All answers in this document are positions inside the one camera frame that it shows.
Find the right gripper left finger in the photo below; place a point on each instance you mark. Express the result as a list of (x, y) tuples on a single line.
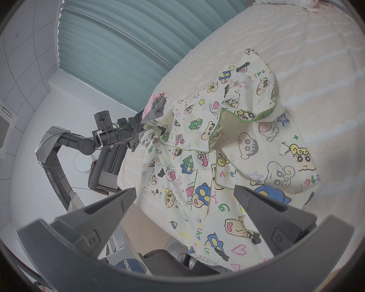
[(91, 230)]

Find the ceiling air conditioner vent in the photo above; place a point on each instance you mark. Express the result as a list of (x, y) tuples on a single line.
[(1, 126)]

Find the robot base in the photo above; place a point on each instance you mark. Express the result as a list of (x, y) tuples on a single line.
[(129, 266)]

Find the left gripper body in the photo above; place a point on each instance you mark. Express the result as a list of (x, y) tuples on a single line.
[(124, 135)]

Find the bed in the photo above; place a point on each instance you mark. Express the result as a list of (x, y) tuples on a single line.
[(322, 71)]

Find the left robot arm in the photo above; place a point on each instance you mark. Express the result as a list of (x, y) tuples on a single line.
[(50, 144)]

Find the round ceiling lamp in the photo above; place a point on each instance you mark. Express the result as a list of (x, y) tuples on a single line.
[(76, 163)]

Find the blue-green curtain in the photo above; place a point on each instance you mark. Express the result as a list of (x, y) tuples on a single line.
[(124, 26)]

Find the white printed pyjama top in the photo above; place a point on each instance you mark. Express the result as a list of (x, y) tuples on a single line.
[(246, 138)]

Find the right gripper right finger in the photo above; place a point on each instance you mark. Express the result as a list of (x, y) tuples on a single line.
[(276, 227)]

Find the pink garment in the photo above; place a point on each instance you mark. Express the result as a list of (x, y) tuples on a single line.
[(156, 96)]

